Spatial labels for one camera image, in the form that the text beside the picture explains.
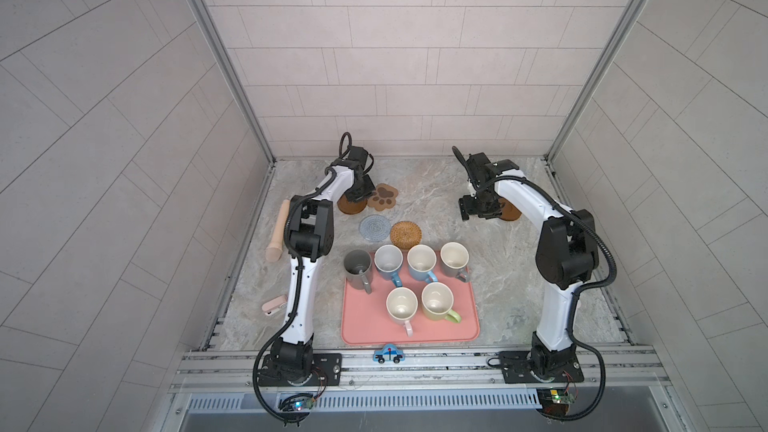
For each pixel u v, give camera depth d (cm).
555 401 68
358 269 84
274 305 76
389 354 72
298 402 65
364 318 79
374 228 96
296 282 61
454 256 86
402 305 80
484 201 77
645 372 71
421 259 87
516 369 71
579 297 54
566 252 51
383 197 105
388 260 84
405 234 96
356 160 87
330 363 73
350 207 101
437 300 82
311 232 61
